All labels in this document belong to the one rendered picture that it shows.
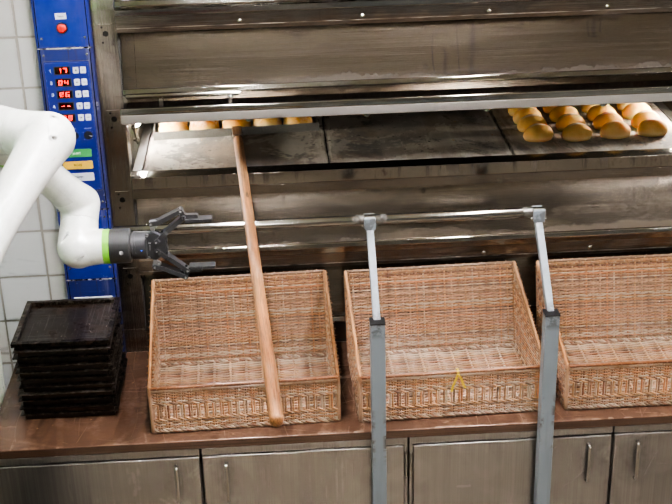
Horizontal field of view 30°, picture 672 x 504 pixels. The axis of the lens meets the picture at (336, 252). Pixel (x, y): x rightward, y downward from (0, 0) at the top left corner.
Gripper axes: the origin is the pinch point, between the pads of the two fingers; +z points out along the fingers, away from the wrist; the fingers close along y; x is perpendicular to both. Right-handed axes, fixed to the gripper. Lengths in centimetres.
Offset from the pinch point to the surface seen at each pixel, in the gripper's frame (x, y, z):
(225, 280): -51, 36, 1
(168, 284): -50, 36, -17
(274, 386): 77, 0, 16
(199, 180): -55, 3, -5
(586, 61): -54, -30, 112
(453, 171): -55, 4, 73
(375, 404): 5, 50, 43
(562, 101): -41, -22, 103
